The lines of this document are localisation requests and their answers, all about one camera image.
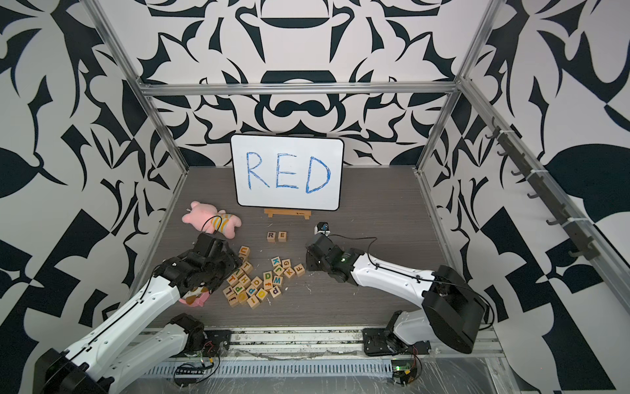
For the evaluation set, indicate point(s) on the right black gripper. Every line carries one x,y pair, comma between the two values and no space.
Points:
309,263

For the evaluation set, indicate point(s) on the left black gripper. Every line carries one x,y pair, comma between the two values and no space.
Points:
233,260

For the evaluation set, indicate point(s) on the wooden block letter E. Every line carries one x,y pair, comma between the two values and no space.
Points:
282,236

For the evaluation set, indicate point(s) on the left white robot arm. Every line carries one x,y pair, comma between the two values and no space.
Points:
105,361

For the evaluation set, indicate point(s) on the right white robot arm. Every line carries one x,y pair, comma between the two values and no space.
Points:
448,306

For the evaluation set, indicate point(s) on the wooden block letter F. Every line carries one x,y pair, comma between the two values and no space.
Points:
299,270

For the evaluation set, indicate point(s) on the wooden block letter U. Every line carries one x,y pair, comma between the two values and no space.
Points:
244,251

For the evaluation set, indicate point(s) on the wooden block letter J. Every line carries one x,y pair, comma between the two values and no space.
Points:
278,271

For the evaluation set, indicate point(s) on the pink donut plush toy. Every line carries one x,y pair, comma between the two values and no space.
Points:
196,297

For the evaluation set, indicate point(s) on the pink plush bear toy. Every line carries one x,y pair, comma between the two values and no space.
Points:
208,219

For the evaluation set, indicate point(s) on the wooden block purple P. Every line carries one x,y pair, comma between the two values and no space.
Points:
276,292

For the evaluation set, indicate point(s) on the small wooden easel stand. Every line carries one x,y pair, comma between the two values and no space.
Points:
272,212

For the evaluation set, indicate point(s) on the whiteboard with RED writing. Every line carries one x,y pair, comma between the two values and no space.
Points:
287,172

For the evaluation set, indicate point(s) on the left electronics board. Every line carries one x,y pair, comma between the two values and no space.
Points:
189,374

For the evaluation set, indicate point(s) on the electronics board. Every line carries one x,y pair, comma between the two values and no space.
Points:
406,371
189,374

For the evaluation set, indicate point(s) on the right electronics board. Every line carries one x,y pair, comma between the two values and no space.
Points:
406,371

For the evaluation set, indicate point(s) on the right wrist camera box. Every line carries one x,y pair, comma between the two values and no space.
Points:
322,228

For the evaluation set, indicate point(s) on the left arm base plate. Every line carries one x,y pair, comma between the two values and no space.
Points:
210,343

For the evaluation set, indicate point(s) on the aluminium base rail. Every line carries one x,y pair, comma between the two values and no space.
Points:
286,343

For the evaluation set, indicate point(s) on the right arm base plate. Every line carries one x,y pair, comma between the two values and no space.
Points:
384,341

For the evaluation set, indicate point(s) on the wall hook rack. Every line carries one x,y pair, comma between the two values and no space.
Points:
546,190

